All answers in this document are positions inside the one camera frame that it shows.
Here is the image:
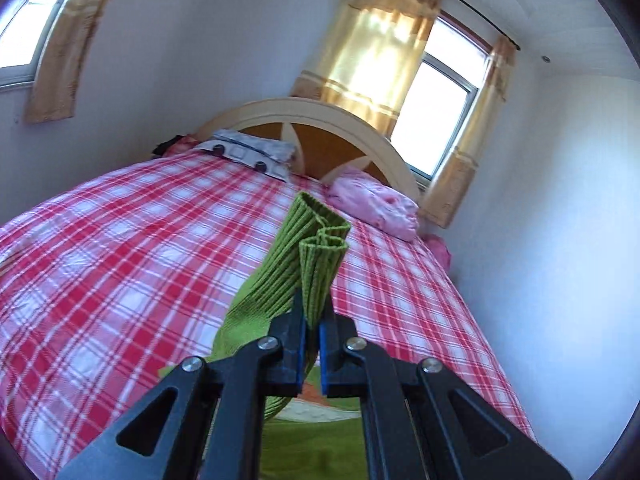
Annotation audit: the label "beige side window curtain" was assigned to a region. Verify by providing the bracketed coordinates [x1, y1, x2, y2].
[25, 0, 132, 124]

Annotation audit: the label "green knitted sweater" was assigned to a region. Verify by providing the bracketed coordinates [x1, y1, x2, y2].
[159, 191, 368, 480]

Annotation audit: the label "dark object beside bed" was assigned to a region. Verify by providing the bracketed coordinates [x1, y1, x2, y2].
[150, 136, 183, 158]

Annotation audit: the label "pink pillow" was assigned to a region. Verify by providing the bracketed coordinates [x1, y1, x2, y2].
[327, 170, 420, 240]

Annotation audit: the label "side wall window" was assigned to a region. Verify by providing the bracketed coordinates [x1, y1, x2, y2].
[0, 0, 96, 92]

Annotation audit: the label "window behind headboard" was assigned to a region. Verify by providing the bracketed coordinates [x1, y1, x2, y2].
[390, 12, 493, 183]

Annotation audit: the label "pink cloth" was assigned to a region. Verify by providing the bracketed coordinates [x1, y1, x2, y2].
[425, 234, 452, 273]

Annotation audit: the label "black curtain rod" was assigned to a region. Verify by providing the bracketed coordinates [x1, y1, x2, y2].
[390, 0, 523, 52]

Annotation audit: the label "cream and brown wooden headboard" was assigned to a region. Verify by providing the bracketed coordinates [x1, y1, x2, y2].
[195, 97, 421, 201]

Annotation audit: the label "wide yellow curtain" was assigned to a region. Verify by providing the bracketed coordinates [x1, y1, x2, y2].
[290, 0, 444, 137]

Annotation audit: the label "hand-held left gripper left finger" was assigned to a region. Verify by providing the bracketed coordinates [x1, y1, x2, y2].
[56, 287, 307, 480]

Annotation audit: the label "grey patterned pillow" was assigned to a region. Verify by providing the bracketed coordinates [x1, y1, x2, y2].
[192, 129, 297, 181]

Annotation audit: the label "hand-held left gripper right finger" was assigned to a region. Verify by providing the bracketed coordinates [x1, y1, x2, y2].
[318, 310, 573, 480]

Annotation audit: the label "narrow yellow curtain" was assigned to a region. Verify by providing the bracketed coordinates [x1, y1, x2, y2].
[425, 35, 517, 229]

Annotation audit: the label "bed with red plaid sheet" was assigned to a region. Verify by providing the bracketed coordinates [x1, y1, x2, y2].
[0, 150, 538, 480]

